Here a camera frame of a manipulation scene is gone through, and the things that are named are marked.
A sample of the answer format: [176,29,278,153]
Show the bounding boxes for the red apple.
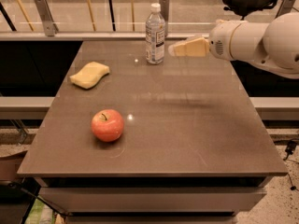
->
[91,109,124,142]

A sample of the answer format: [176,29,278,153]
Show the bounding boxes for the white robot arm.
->
[168,13,299,79]

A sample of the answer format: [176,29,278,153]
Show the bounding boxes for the metal railing bracket middle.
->
[159,0,170,35]

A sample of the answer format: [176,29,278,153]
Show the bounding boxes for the clear plastic water bottle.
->
[146,3,165,64]

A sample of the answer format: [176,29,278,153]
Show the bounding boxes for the metal railing bracket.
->
[276,0,296,17]
[34,0,58,36]
[159,0,170,35]

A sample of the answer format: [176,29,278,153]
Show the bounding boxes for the black power adapter with cable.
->
[283,139,298,191]

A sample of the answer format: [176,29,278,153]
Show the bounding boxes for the metal railing bracket right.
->
[276,0,296,17]

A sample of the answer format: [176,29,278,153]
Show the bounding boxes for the metal railing bracket left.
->
[34,0,58,36]

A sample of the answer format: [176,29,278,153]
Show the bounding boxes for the green white cloth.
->
[25,200,54,224]

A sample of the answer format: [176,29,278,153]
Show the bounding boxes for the yellow sponge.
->
[69,62,110,90]

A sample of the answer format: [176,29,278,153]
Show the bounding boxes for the grey table drawer front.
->
[40,188,266,213]

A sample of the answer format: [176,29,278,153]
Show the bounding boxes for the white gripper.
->
[168,21,237,61]

